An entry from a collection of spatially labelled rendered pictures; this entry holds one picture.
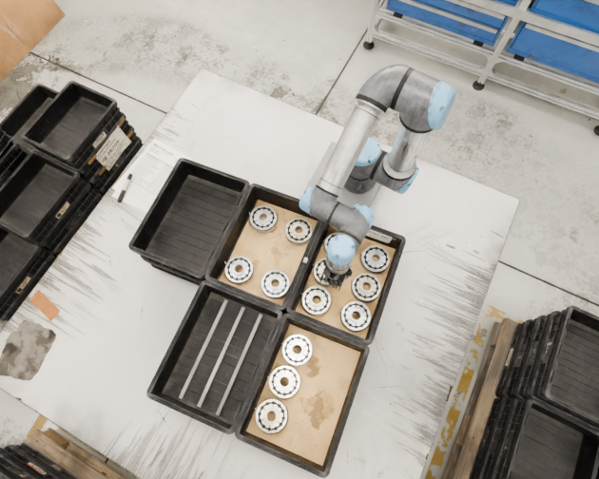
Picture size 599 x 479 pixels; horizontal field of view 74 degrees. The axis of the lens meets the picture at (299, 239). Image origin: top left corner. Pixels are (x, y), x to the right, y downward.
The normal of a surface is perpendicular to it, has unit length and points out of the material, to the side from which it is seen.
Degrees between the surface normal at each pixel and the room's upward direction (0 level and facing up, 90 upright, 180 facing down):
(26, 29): 72
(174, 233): 0
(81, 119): 0
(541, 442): 0
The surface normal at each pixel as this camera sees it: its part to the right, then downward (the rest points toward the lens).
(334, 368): -0.01, -0.36
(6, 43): 0.84, 0.29
